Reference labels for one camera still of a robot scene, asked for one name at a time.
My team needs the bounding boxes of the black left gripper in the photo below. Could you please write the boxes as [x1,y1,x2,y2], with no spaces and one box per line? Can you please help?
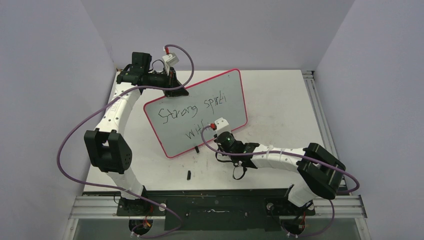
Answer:
[145,67,189,98]

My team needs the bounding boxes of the pink framed whiteboard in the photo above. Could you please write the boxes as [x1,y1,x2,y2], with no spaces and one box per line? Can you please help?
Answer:
[143,68,248,158]

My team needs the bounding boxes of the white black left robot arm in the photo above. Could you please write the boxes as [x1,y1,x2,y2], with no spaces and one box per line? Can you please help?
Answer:
[84,50,189,216]

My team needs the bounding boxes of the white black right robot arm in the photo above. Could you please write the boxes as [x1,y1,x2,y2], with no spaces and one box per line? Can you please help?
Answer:
[214,131,346,214]

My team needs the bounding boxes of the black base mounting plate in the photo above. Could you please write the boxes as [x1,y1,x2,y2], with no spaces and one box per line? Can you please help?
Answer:
[116,188,315,232]

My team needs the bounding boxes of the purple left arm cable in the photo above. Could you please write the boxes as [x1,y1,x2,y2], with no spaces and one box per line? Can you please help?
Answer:
[56,44,195,239]

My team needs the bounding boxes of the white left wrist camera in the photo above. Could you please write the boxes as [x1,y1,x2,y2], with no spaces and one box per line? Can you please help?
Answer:
[162,52,179,68]

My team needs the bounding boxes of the aluminium rail right side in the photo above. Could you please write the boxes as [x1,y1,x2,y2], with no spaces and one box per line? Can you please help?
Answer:
[301,70,339,159]

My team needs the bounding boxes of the aluminium rail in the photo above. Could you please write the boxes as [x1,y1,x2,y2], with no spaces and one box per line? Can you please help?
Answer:
[70,195,368,219]
[301,70,339,159]

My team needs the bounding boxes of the aluminium front rail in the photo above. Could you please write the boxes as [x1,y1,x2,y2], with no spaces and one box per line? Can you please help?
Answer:
[70,195,368,219]

